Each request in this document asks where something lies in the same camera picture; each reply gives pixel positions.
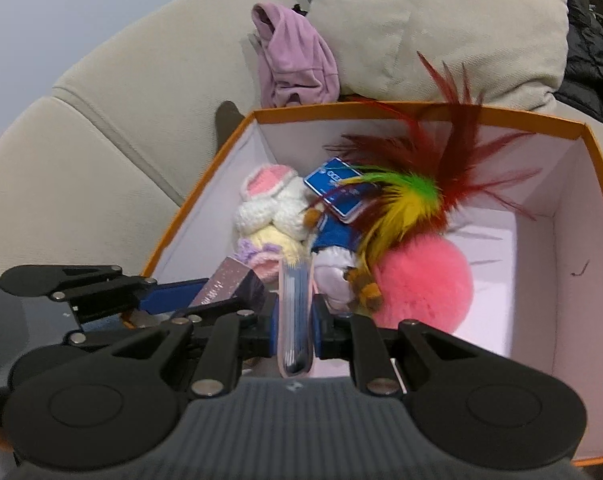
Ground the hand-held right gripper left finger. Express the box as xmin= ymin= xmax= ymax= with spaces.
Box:
xmin=82 ymin=296 xmax=282 ymax=401

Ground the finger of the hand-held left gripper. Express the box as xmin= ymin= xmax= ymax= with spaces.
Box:
xmin=66 ymin=320 xmax=175 ymax=348
xmin=0 ymin=264 xmax=217 ymax=326

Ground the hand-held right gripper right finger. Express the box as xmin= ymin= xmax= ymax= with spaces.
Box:
xmin=311 ymin=294 xmax=512 ymax=397

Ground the clear pink case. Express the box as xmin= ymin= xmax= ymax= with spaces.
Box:
xmin=276 ymin=252 xmax=316 ymax=378

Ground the small brown bear charm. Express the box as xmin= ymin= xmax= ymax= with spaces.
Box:
xmin=348 ymin=267 xmax=383 ymax=316

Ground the yellow purple crochet toy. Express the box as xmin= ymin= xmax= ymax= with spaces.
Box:
xmin=236 ymin=224 xmax=305 ymax=283

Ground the blue white plush doll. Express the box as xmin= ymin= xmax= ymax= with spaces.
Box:
xmin=306 ymin=202 xmax=382 ymax=317

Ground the pink fluffy pompom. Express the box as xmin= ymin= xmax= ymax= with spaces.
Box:
xmin=361 ymin=234 xmax=475 ymax=333

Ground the white pink crochet bunny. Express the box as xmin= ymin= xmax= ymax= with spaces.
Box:
xmin=233 ymin=164 xmax=315 ymax=241

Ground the blue card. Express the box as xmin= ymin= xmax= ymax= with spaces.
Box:
xmin=303 ymin=156 xmax=379 ymax=224

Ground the colourful feather toy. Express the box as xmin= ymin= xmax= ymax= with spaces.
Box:
xmin=324 ymin=51 xmax=542 ymax=281

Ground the orange cardboard box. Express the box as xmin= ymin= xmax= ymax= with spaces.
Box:
xmin=119 ymin=101 xmax=603 ymax=467

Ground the beige sofa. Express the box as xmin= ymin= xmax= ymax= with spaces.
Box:
xmin=0 ymin=0 xmax=322 ymax=286

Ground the dark brown object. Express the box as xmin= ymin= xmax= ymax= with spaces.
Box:
xmin=215 ymin=101 xmax=246 ymax=157

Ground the lilac garment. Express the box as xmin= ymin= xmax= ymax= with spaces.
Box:
xmin=252 ymin=1 xmax=341 ymax=108

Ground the beige cushion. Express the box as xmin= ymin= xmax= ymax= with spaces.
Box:
xmin=306 ymin=0 xmax=569 ymax=111

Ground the black down jacket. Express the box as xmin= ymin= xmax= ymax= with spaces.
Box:
xmin=551 ymin=0 xmax=603 ymax=171

